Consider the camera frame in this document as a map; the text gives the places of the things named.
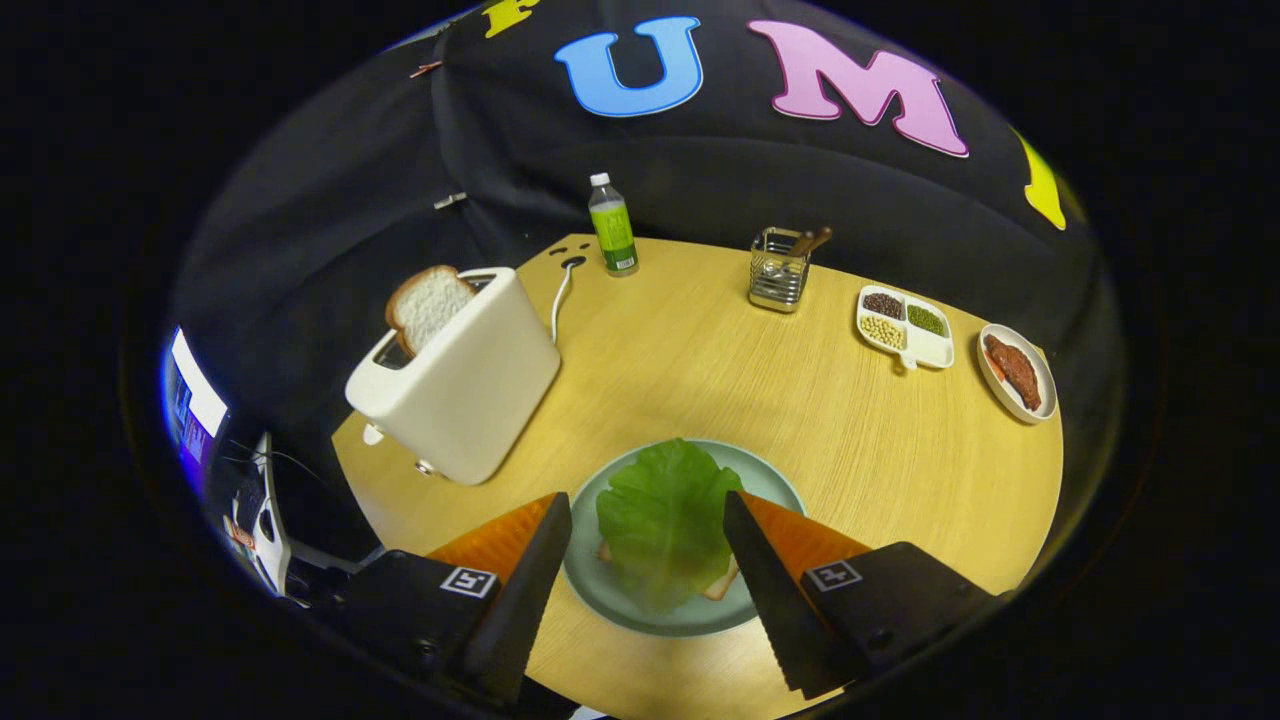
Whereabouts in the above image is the metal wire utensil holder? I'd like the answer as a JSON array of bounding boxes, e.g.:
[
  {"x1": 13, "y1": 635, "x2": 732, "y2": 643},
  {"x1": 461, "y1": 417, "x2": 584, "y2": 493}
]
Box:
[{"x1": 748, "y1": 227, "x2": 813, "y2": 314}]

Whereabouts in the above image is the white divided dish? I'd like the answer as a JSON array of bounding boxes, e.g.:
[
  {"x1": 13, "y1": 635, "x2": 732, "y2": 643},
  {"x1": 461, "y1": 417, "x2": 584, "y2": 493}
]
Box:
[{"x1": 856, "y1": 285, "x2": 955, "y2": 371}]

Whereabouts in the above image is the brown meat slice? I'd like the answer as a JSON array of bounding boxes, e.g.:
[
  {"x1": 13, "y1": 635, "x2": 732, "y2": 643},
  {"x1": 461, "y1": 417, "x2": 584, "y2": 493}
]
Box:
[{"x1": 985, "y1": 334, "x2": 1042, "y2": 411}]

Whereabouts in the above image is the pale green round plate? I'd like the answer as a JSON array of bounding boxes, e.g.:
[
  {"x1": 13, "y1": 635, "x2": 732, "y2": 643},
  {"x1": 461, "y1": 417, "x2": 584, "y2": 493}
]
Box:
[{"x1": 562, "y1": 438, "x2": 807, "y2": 638}]

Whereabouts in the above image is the white round plate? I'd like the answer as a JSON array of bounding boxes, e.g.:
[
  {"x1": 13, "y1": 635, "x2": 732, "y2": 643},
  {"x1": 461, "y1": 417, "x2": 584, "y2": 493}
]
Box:
[{"x1": 977, "y1": 323, "x2": 1058, "y2": 425}]

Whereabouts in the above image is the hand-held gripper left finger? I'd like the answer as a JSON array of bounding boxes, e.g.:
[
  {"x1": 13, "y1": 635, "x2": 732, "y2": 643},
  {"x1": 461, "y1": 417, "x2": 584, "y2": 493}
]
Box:
[{"x1": 330, "y1": 491, "x2": 574, "y2": 709}]

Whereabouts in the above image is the computer monitor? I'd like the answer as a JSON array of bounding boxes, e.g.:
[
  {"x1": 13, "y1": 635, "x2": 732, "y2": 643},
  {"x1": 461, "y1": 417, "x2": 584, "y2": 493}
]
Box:
[{"x1": 163, "y1": 327, "x2": 231, "y2": 471}]

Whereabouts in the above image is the white curved frame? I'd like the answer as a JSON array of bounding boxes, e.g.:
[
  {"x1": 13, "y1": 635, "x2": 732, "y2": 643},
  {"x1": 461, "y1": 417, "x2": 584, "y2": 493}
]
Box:
[{"x1": 250, "y1": 432, "x2": 293, "y2": 596}]

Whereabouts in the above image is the white bread slice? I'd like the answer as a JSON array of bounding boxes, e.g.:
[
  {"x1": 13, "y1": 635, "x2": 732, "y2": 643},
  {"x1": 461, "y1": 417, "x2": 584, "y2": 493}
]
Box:
[
  {"x1": 598, "y1": 540, "x2": 741, "y2": 602},
  {"x1": 385, "y1": 265, "x2": 478, "y2": 358}
]

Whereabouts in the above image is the white toaster cable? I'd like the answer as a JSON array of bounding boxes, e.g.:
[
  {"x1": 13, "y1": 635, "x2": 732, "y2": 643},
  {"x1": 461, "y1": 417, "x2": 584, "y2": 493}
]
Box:
[{"x1": 549, "y1": 256, "x2": 587, "y2": 346}]

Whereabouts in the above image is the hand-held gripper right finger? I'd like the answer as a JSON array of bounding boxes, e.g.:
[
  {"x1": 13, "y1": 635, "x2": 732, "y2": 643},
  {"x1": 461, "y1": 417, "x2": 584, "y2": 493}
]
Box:
[{"x1": 722, "y1": 490, "x2": 1001, "y2": 701}]

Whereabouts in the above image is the cream white toaster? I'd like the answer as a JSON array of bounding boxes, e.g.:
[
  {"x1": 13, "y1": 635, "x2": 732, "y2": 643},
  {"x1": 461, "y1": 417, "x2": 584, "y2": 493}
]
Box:
[{"x1": 345, "y1": 266, "x2": 562, "y2": 487}]

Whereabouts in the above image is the black backdrop cloth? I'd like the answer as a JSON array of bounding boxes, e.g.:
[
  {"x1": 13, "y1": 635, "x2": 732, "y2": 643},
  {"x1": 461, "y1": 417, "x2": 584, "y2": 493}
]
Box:
[{"x1": 170, "y1": 0, "x2": 1111, "y2": 441}]

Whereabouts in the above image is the green label drink bottle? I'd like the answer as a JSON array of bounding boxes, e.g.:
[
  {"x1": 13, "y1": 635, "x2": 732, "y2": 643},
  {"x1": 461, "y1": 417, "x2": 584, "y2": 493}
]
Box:
[{"x1": 588, "y1": 172, "x2": 640, "y2": 278}]

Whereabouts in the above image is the green lettuce leaf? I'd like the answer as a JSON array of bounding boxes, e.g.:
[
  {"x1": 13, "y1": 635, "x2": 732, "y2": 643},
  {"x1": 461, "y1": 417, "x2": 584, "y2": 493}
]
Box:
[{"x1": 596, "y1": 438, "x2": 745, "y2": 613}]

